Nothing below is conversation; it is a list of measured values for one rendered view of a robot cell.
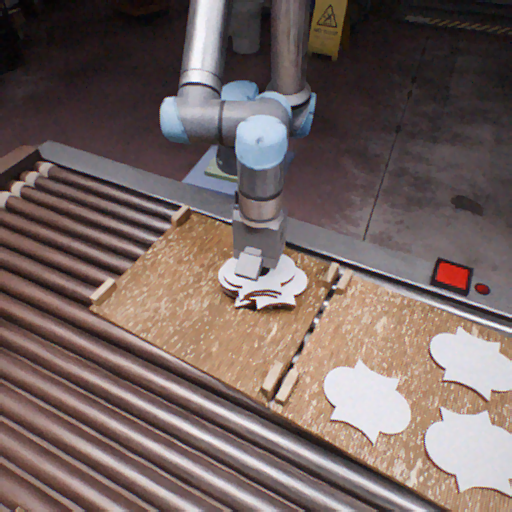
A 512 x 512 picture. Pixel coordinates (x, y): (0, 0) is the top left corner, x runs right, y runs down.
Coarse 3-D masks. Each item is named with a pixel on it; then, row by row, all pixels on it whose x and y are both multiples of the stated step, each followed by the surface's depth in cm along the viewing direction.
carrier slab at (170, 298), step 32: (192, 224) 101; (224, 224) 101; (160, 256) 94; (192, 256) 94; (224, 256) 94; (288, 256) 94; (128, 288) 87; (160, 288) 87; (192, 288) 87; (320, 288) 87; (128, 320) 82; (160, 320) 82; (192, 320) 82; (224, 320) 82; (256, 320) 82; (288, 320) 82; (192, 352) 77; (224, 352) 77; (256, 352) 77; (288, 352) 77; (224, 384) 74; (256, 384) 73
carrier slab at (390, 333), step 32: (352, 288) 87; (384, 288) 87; (320, 320) 82; (352, 320) 82; (384, 320) 82; (416, 320) 82; (448, 320) 82; (320, 352) 77; (352, 352) 77; (384, 352) 77; (416, 352) 77; (320, 384) 73; (416, 384) 73; (448, 384) 73; (288, 416) 69; (320, 416) 69; (416, 416) 69; (352, 448) 66; (384, 448) 66; (416, 448) 66; (416, 480) 63; (448, 480) 63
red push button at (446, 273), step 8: (440, 264) 93; (440, 272) 91; (448, 272) 91; (456, 272) 91; (464, 272) 91; (440, 280) 90; (448, 280) 90; (456, 280) 90; (464, 280) 90; (464, 288) 88
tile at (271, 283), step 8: (232, 264) 84; (280, 264) 84; (288, 264) 84; (224, 272) 83; (232, 272) 83; (272, 272) 83; (280, 272) 83; (288, 272) 83; (232, 280) 81; (240, 280) 81; (248, 280) 81; (264, 280) 81; (272, 280) 81; (280, 280) 81; (288, 280) 82; (248, 288) 80; (256, 288) 80; (264, 288) 80; (272, 288) 80; (280, 288) 80
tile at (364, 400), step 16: (336, 368) 74; (352, 368) 74; (368, 368) 74; (336, 384) 72; (352, 384) 72; (368, 384) 72; (384, 384) 72; (336, 400) 70; (352, 400) 70; (368, 400) 70; (384, 400) 70; (400, 400) 70; (336, 416) 68; (352, 416) 68; (368, 416) 68; (384, 416) 68; (400, 416) 68; (368, 432) 66; (384, 432) 67; (400, 432) 67
